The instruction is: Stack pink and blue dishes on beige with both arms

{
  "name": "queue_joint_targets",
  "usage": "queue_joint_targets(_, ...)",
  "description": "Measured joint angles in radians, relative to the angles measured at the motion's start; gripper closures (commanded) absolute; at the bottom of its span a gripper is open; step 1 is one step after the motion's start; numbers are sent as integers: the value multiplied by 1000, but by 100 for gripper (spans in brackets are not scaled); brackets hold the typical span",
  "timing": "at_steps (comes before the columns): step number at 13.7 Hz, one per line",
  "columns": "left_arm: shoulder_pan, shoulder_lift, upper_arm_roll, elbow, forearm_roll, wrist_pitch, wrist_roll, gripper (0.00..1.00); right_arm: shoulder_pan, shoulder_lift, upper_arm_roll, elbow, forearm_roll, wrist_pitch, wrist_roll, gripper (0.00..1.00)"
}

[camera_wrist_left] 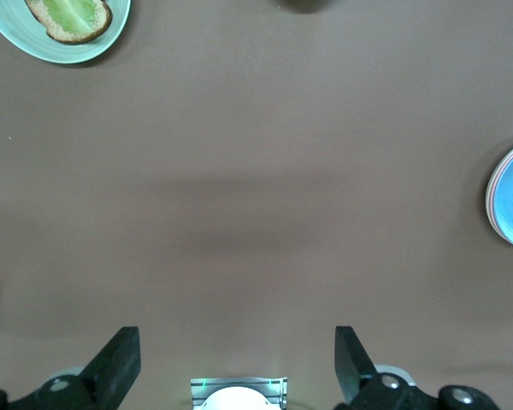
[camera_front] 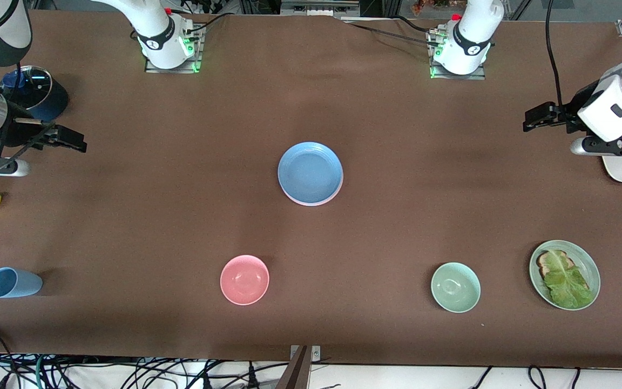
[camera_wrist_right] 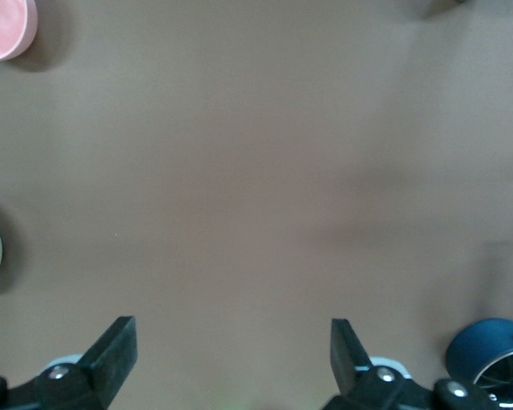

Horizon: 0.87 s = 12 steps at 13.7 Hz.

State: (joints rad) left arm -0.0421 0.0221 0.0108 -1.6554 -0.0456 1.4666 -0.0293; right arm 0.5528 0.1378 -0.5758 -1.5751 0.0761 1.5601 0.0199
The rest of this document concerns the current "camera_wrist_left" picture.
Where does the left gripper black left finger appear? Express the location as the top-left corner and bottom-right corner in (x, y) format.
(0, 326), (142, 410)

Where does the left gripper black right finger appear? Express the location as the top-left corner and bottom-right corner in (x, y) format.
(333, 325), (499, 410)

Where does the pink plate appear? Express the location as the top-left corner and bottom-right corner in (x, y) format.
(487, 139), (513, 251)

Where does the beige plate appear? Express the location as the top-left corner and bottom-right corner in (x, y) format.
(485, 138), (513, 252)

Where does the brown table cloth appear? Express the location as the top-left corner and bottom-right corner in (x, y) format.
(0, 0), (513, 410)

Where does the light green plate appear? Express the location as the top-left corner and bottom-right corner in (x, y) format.
(0, 0), (133, 65)

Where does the toasted bread slice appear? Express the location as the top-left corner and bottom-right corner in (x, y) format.
(24, 0), (114, 46)

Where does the green lettuce leaf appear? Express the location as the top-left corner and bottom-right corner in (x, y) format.
(41, 0), (102, 33)

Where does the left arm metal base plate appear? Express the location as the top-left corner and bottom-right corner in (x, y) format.
(190, 376), (290, 410)

